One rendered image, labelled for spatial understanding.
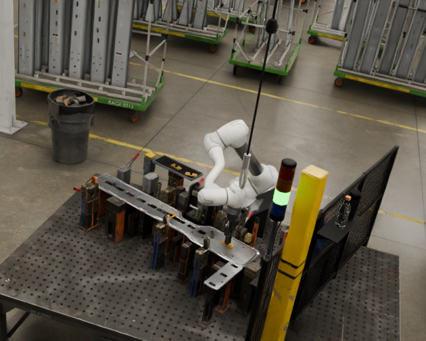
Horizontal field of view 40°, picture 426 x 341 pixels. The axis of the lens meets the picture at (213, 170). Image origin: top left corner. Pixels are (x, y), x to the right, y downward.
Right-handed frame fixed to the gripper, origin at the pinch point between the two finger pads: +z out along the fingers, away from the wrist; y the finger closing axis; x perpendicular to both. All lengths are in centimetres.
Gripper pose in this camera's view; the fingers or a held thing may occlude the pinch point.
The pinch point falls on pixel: (228, 238)
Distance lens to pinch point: 375.3
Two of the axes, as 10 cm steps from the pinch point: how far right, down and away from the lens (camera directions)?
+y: -5.7, 3.1, -7.6
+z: -1.4, 8.7, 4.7
